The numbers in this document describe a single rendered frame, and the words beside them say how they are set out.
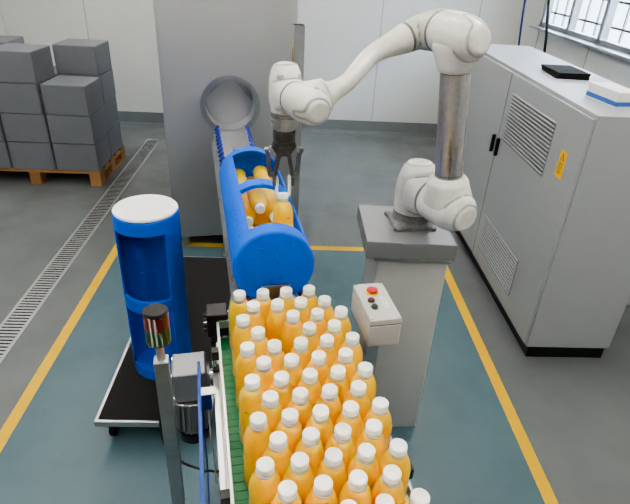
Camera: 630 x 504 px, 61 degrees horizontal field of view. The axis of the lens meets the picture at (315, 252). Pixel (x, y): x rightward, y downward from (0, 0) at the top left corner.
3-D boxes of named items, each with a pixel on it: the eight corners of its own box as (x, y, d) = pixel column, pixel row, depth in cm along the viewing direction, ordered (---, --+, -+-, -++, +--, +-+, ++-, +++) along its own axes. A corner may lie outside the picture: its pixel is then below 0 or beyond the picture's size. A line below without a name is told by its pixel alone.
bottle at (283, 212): (270, 248, 194) (269, 198, 188) (286, 245, 198) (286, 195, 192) (280, 253, 188) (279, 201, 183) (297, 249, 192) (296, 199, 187)
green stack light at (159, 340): (171, 332, 140) (170, 317, 138) (171, 347, 135) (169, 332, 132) (146, 334, 139) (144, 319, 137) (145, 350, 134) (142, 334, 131)
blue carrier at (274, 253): (281, 196, 267) (274, 141, 252) (318, 294, 193) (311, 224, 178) (224, 205, 263) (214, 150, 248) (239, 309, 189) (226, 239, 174)
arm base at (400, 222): (420, 209, 238) (422, 197, 236) (437, 231, 219) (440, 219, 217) (380, 209, 235) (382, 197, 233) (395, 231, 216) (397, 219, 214)
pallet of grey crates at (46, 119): (125, 157, 574) (109, 40, 515) (101, 186, 504) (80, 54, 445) (11, 153, 568) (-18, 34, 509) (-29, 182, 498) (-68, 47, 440)
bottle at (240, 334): (260, 371, 165) (260, 324, 156) (242, 382, 161) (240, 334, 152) (246, 360, 170) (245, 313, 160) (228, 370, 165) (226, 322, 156)
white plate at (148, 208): (111, 197, 240) (111, 199, 241) (112, 224, 218) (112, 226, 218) (174, 191, 249) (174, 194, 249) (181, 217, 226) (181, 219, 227)
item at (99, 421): (240, 275, 381) (240, 257, 373) (210, 445, 251) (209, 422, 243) (167, 273, 378) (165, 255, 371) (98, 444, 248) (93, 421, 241)
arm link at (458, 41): (446, 210, 218) (483, 233, 201) (413, 221, 212) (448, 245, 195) (460, 5, 176) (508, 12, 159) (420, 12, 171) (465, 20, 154)
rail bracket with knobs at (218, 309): (233, 325, 186) (232, 301, 181) (234, 338, 180) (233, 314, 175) (204, 328, 184) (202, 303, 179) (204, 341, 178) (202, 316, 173)
